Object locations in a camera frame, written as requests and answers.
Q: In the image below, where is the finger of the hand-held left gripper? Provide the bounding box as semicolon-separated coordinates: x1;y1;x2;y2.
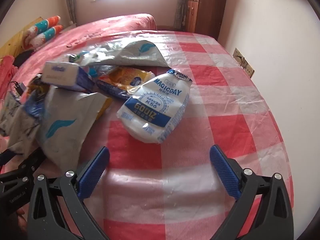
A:
0;148;48;178

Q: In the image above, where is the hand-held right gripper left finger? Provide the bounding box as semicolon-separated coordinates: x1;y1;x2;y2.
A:
27;146;110;240

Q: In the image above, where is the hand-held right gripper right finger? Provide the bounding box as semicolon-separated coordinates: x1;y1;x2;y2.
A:
209;144;294;240

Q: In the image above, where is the grey wet wipes pack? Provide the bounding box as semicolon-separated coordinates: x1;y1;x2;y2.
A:
75;40;168;68
37;86;113;173

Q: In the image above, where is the white blue-label plastic bag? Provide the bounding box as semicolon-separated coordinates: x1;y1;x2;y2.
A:
117;69;193;144

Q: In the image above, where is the grey crumpled packet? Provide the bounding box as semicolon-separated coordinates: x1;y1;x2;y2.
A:
0;92;44;153

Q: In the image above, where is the red white checked plastic tablecloth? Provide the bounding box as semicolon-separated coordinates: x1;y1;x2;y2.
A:
37;30;294;240

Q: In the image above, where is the black charger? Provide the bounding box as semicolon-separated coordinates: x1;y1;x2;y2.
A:
11;81;27;94

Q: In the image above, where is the green snack packet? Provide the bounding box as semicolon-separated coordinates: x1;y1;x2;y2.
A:
69;51;100;79

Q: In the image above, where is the yellow snack bag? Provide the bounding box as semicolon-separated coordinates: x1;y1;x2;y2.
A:
96;66;155;100

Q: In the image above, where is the black cloth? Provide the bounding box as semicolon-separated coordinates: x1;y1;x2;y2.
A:
14;50;34;68

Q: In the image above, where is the yellow headboard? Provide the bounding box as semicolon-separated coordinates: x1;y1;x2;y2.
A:
0;17;43;58

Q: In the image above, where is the rolled cartoon print quilt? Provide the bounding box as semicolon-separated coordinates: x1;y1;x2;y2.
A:
21;16;61;40
27;25;63;50

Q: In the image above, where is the bed with pink sheet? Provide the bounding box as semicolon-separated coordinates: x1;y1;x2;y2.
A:
0;13;157;100

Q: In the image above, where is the brown wooden cabinet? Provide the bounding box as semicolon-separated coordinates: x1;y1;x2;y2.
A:
184;0;228;40

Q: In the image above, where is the grey checked curtain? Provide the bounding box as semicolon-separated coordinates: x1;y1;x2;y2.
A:
176;0;187;28
64;0;77;25

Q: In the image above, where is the beige wall socket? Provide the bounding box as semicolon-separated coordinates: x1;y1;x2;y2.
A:
241;58;255;78
232;47;244;61

